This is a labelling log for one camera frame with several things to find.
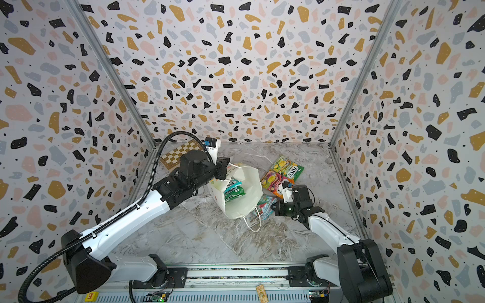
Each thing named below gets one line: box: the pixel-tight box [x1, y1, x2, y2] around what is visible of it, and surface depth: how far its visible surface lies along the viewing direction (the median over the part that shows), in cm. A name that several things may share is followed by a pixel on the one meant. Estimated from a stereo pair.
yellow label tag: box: [84, 291, 100, 303], surface depth 70 cm
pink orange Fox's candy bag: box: [260, 170, 295, 199], surface depth 102 cm
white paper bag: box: [207, 163, 264, 233], surface depth 86 cm
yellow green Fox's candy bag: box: [270, 155, 306, 182], surface depth 108 cm
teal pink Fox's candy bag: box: [254, 194, 278, 221], surface depth 87 cm
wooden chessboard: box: [159, 139, 202, 170], surface depth 112 cm
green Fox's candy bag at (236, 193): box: [223, 187, 246, 203], surface depth 91 cm
